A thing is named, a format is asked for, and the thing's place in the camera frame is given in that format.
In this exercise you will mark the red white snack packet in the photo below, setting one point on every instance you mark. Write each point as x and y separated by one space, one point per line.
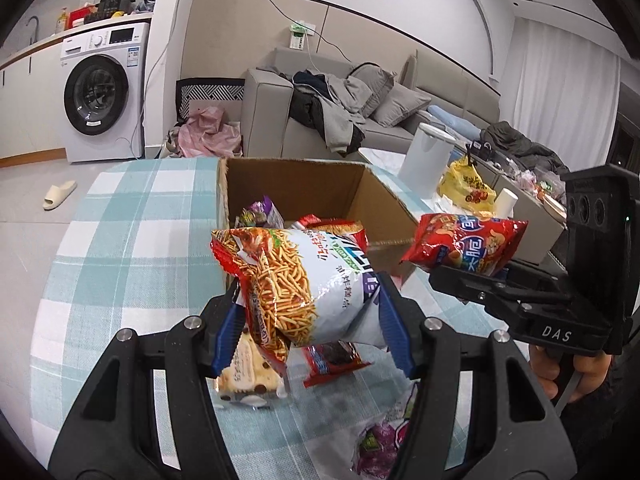
351 229

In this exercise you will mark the white side table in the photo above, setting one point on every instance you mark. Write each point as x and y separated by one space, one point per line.
542 231

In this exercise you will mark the grey cushion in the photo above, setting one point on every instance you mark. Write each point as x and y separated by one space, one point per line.
400 103

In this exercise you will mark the purple candy bag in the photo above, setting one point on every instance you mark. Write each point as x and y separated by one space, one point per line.
379 443

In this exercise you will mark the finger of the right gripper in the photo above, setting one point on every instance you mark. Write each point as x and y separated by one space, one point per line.
522 274
489 291

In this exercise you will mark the purple white snack bag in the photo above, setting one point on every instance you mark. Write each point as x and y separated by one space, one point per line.
262 213

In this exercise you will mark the small red snack packet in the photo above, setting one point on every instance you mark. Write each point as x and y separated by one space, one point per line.
328 362

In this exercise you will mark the white washing machine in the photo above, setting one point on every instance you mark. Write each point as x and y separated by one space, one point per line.
102 74

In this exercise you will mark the teal plaid tablecloth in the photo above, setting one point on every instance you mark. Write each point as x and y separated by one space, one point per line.
137 255

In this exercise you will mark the nougat cracker package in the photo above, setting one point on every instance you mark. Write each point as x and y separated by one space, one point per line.
249 380

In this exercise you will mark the yellow plastic bag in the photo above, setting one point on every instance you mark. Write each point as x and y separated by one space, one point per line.
462 184

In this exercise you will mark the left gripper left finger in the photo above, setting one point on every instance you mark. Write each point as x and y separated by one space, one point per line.
111 431

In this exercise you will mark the pile of clothes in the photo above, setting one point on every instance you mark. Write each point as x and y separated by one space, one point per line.
337 108

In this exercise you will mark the grey sofa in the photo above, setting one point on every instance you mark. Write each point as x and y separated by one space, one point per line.
276 117

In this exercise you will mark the beige slipper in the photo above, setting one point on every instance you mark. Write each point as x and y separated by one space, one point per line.
58 194

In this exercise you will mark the red chips bag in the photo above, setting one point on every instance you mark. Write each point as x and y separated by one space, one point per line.
465 242

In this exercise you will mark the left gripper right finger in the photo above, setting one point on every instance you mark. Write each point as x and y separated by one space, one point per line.
514 431

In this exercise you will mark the cardboard SF express box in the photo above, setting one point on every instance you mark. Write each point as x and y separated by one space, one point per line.
342 190

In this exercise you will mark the white noodle snack bag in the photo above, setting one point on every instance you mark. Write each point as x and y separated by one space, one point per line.
300 288

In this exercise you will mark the white paper cup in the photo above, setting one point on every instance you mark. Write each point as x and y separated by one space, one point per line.
505 203

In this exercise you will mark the pink cloth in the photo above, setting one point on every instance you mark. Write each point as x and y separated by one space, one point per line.
208 133

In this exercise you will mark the white electric kettle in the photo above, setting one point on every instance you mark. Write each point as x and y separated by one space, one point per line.
426 160

